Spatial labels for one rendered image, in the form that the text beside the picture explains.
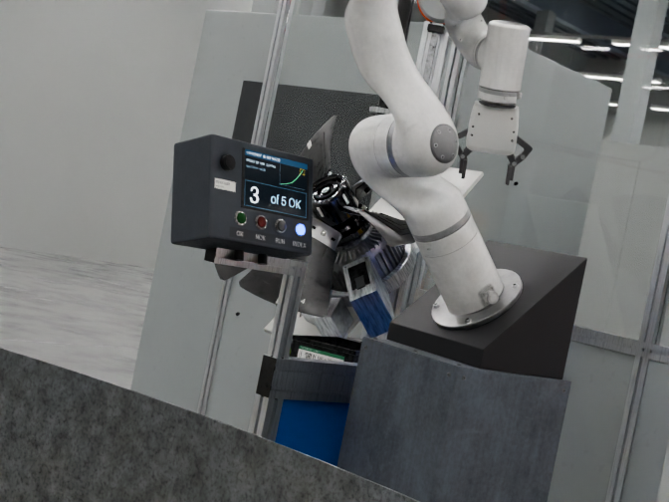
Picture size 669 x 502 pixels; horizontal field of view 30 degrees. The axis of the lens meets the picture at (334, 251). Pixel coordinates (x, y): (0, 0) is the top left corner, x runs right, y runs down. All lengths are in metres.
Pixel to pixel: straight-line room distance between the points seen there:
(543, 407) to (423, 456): 0.27
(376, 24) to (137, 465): 1.27
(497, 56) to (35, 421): 1.51
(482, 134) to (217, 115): 3.51
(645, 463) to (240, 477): 2.41
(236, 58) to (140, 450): 4.88
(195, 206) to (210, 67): 3.84
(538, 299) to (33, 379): 1.36
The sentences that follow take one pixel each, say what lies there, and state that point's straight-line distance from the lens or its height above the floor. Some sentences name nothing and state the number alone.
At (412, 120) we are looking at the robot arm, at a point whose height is 1.35.
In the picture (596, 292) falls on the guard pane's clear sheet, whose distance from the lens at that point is 3.51.
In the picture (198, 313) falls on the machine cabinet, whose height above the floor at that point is 0.62.
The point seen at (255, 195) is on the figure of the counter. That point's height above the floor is 1.16.
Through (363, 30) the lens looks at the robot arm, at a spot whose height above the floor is 1.49.
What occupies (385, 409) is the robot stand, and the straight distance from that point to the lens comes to 2.44.
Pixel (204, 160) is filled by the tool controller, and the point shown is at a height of 1.20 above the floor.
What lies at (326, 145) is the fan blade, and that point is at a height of 1.34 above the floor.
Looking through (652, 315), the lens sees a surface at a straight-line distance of 3.39.
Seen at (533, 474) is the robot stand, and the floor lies 0.74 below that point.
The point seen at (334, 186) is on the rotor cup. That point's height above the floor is 1.23.
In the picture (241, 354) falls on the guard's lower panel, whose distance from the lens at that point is 4.43.
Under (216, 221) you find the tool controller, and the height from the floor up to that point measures 1.10.
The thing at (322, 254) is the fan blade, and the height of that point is 1.06.
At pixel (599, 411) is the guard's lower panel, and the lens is 3.47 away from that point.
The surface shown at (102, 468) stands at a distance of 1.19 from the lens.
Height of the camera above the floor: 1.13
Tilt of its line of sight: 1 degrees down
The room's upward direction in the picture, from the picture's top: 11 degrees clockwise
